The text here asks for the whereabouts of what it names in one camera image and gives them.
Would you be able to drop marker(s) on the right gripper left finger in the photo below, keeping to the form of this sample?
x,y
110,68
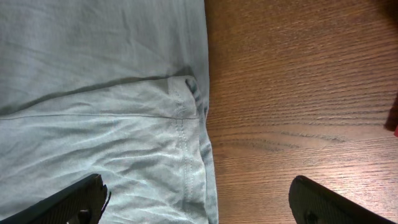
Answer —
x,y
83,202

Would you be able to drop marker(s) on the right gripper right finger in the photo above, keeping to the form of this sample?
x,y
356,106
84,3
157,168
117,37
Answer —
x,y
313,203

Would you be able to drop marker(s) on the light blue t-shirt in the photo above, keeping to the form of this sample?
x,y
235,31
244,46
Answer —
x,y
115,88

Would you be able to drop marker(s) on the red t-shirt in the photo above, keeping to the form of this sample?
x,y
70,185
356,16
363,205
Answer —
x,y
396,132

